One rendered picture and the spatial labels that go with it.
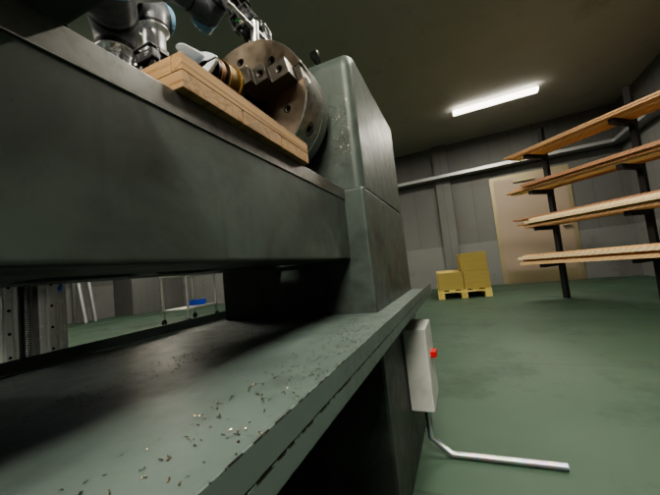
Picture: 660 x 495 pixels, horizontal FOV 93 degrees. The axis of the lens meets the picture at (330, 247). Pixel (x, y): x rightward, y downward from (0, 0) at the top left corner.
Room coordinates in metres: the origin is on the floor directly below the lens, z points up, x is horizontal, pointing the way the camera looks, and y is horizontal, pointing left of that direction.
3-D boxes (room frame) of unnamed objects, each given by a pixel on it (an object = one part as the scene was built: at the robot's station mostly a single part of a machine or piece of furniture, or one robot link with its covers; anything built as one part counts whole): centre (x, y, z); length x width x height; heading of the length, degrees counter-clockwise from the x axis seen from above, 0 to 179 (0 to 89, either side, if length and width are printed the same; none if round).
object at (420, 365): (1.05, -0.43, 0.22); 0.42 x 0.18 x 0.44; 68
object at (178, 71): (0.52, 0.25, 0.89); 0.36 x 0.30 x 0.04; 68
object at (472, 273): (5.50, -2.19, 0.35); 1.19 x 0.88 x 0.70; 157
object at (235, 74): (0.64, 0.20, 1.08); 0.09 x 0.09 x 0.09; 68
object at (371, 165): (1.16, 0.01, 1.06); 0.59 x 0.48 x 0.39; 158
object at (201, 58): (0.58, 0.23, 1.10); 0.09 x 0.06 x 0.03; 66
